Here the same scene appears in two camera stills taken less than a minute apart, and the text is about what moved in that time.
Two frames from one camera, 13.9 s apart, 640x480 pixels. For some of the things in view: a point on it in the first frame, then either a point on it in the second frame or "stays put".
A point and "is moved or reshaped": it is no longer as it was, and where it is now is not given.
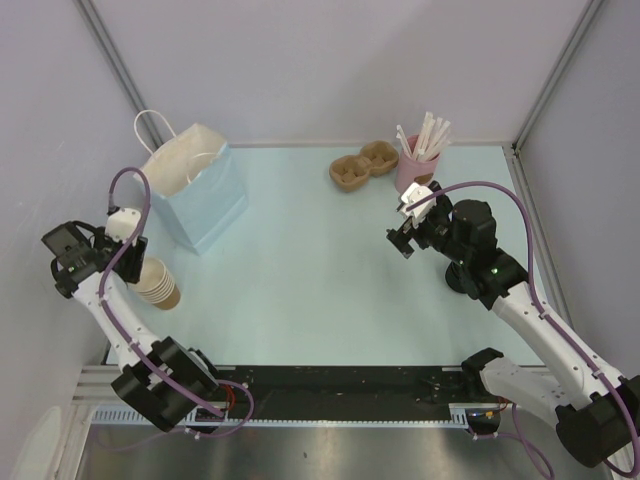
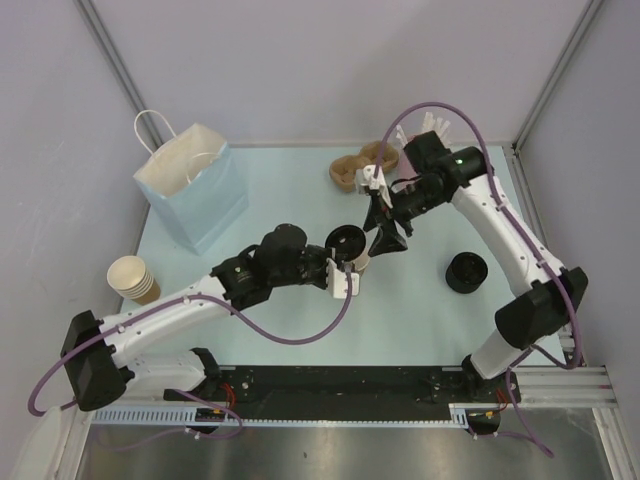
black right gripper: (406, 232) to (387, 239)
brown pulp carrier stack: (351, 173) stays put
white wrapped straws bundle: (431, 139) stays put
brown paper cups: (156, 284) is moved or reshaped
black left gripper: (134, 254) to (322, 253)
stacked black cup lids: (457, 277) stays put
